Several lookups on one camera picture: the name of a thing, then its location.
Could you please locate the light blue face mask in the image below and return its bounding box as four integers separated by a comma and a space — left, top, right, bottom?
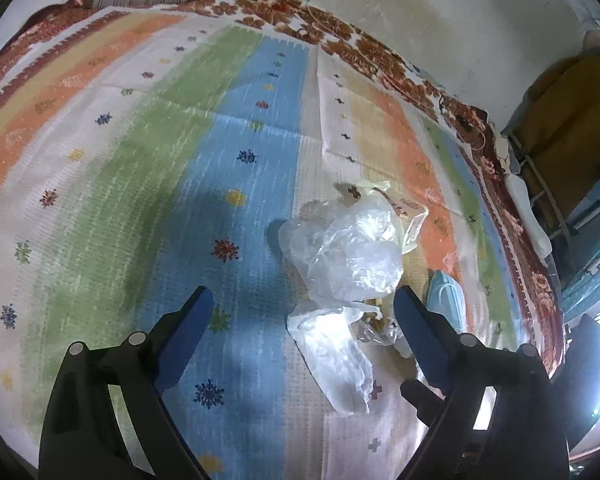
425, 270, 468, 334

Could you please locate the yellowish clear plastic wrapper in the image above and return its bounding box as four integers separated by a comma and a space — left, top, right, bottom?
334, 180, 429, 255

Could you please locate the clear plastic bag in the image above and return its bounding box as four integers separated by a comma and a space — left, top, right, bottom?
278, 194, 404, 416

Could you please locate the colourful striped bed mat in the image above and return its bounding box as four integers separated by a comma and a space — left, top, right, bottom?
0, 6, 566, 470

